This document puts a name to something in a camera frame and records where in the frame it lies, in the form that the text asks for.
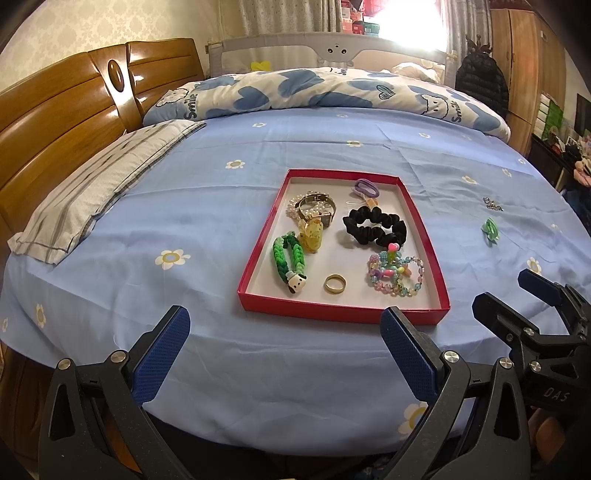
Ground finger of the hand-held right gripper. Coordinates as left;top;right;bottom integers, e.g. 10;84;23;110
472;292;555;370
517;269;591;324

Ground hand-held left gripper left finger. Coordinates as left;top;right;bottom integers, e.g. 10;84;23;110
38;305;195;480

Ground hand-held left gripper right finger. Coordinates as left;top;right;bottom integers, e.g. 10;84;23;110
379;306;539;480

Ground colourful beaded bracelet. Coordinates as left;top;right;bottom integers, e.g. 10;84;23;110
367;242;426;297

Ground red cardboard box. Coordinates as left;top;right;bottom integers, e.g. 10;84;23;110
237;168;451;326

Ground black scrunchie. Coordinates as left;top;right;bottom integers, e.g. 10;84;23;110
342;206;408;250

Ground green braided bracelet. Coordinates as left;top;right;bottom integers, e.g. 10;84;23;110
271;231;309;295

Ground yellow hair claw clip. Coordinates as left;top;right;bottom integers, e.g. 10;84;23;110
298;219;325;254

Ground gold wrist watch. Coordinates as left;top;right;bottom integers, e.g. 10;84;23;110
295;193;335;229

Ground person's right hand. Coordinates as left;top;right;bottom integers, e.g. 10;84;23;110
529;408;573;467

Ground blue flowered bed sheet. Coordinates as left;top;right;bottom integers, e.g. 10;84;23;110
0;108;555;450

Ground green storage boxes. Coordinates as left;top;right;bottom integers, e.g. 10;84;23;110
538;95;566;144

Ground grey striped pillow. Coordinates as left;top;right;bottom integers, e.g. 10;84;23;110
8;119;208;266

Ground black puffer jacket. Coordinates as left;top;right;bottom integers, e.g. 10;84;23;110
455;46;510;121

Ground wooden wardrobe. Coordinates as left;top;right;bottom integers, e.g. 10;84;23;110
489;7;568;158

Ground wooden headboard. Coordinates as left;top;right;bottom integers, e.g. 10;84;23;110
0;38;206;259

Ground patterned curtain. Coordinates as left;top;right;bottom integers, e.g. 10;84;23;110
240;0;342;40
443;0;492;61

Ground blue heart print comforter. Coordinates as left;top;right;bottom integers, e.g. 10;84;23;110
142;67;512;139

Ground stack of boxes at window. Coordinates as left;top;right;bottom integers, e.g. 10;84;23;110
339;0;384;35

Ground purple hair tie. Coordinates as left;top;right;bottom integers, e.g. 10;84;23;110
348;178;382;208

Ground white pearl bracelet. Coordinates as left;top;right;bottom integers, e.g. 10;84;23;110
287;189;331;222

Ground grey bed guard rail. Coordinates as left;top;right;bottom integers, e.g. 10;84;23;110
205;33;458;86

